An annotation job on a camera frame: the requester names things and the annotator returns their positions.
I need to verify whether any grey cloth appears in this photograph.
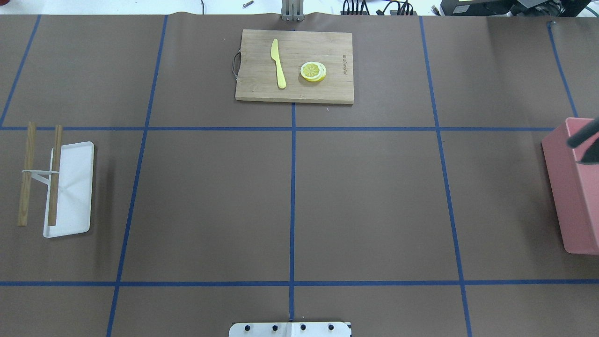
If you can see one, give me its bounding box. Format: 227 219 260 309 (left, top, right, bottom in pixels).
566 117 599 166

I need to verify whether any yellow plastic knife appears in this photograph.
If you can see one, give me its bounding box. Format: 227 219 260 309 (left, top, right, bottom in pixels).
270 38 287 89

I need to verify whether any wooden cutting board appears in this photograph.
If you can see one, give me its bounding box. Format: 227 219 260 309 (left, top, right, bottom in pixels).
235 29 355 105

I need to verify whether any yellow lemon slice toy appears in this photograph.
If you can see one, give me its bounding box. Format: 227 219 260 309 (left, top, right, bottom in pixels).
300 61 327 82

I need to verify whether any white rectangular tray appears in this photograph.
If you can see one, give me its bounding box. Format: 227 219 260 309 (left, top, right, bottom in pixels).
43 141 95 238

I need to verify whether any wooden towel rack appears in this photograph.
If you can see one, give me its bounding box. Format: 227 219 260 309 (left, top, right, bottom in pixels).
17 122 63 227

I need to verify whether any pink plastic bin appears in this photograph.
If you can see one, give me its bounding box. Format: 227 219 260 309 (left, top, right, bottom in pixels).
541 117 599 255

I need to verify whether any aluminium frame post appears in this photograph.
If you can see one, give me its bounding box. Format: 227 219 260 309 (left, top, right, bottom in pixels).
281 0 305 22

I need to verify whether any white pedestal column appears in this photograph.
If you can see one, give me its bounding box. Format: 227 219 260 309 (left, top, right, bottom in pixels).
228 322 352 337

